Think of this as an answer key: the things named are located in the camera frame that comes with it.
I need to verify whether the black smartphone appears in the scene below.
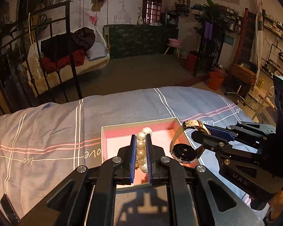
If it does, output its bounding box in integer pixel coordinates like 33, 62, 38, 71
0, 194, 20, 226

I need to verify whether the gold watch beige strap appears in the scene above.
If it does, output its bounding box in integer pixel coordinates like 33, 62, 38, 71
169, 119, 212, 164

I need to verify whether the red phone booth cabinet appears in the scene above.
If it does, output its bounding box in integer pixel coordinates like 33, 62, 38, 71
142, 0, 162, 24

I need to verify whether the white wicker swing seat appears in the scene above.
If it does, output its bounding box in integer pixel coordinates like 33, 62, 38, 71
22, 26, 110, 92

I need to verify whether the green patterned cabinet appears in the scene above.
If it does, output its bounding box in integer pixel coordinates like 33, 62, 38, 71
103, 24, 179, 59

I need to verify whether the white pearl bracelet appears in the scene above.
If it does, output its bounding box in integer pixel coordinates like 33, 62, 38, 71
134, 126, 153, 174

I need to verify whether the pale green pink-lined box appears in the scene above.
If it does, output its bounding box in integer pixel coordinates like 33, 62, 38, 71
101, 117, 201, 189

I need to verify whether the grey pillow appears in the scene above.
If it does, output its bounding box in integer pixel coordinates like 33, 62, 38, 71
86, 42, 107, 61

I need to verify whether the red and black clothes pile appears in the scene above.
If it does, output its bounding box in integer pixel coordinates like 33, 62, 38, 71
40, 27, 95, 74

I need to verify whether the blue striped bed sheet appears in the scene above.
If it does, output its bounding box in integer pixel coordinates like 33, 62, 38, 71
0, 87, 250, 225

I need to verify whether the red bucket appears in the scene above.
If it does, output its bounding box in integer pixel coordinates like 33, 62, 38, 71
207, 71, 226, 91

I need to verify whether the pink basin on stool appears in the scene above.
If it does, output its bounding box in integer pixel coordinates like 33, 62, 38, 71
164, 38, 182, 58

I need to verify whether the right hand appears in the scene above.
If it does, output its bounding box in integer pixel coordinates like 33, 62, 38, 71
264, 191, 283, 225

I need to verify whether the black iron bed frame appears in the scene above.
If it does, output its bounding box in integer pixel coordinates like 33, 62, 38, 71
0, 1, 82, 112

